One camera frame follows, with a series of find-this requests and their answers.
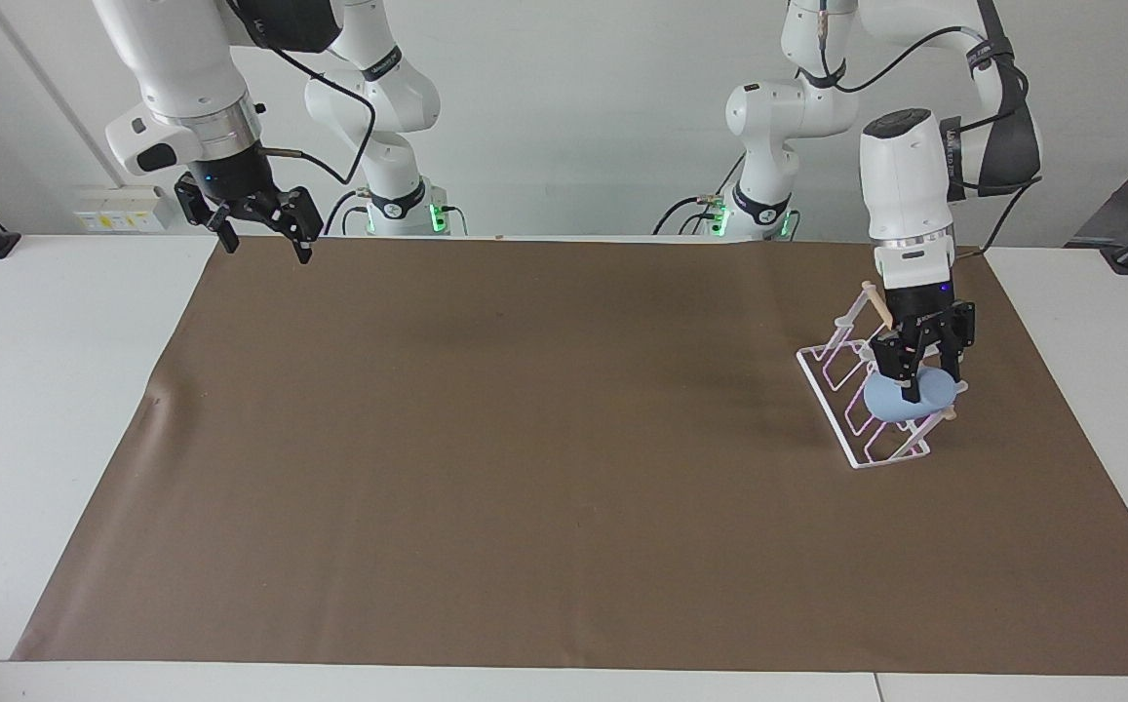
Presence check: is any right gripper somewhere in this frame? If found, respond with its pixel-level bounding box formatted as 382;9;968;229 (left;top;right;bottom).
175;142;323;265

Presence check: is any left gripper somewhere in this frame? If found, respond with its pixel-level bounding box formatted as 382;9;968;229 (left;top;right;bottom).
868;282;977;404

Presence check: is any white wire cup holder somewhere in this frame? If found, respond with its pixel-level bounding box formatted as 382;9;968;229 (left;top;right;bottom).
797;281;971;471

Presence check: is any black cable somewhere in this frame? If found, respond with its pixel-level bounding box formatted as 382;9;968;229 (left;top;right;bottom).
816;0;1045;257
228;0;377;186
652;195;726;237
324;188;373;237

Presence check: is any white wall socket box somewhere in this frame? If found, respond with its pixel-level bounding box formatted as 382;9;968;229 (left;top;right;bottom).
73;185;173;233

